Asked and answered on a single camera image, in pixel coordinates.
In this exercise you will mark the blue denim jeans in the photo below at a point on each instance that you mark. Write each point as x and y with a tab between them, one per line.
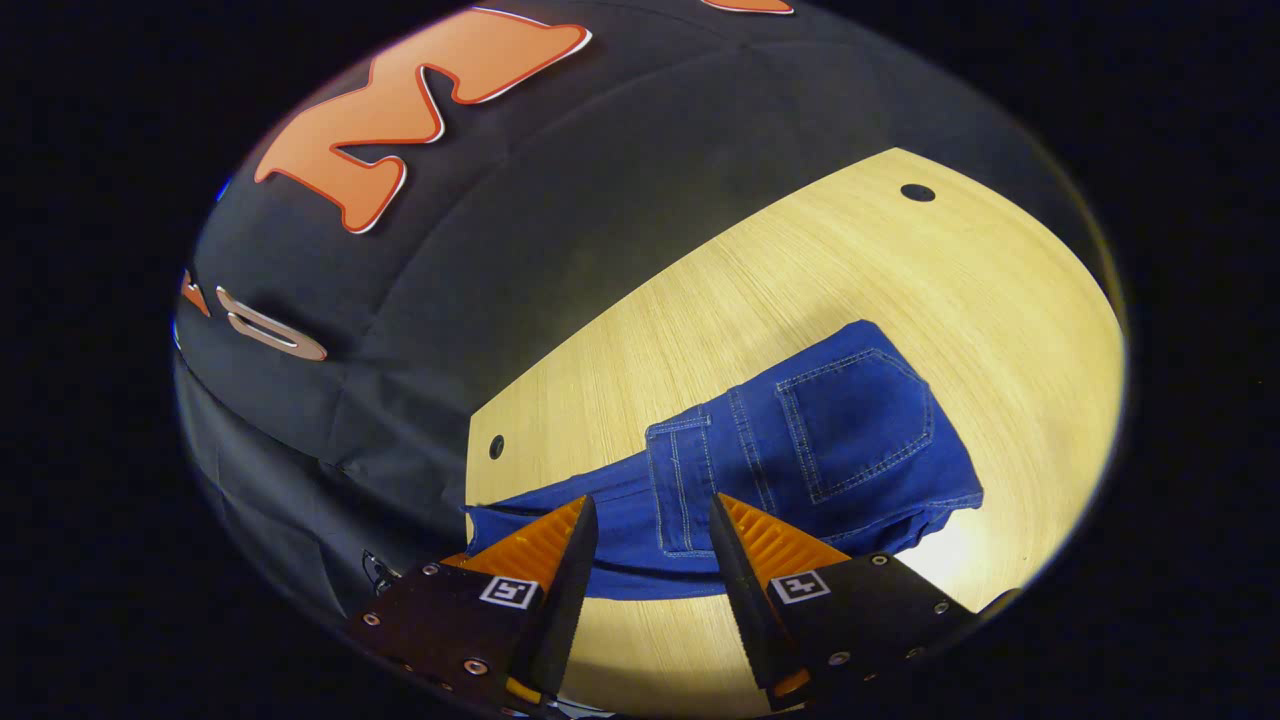
850	430

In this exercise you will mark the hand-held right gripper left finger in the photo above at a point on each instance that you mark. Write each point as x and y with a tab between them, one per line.
565	600

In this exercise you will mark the black backdrop cloth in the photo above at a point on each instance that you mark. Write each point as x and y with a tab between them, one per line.
520	220

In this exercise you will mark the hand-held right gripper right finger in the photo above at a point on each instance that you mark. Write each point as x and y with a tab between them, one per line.
745	600

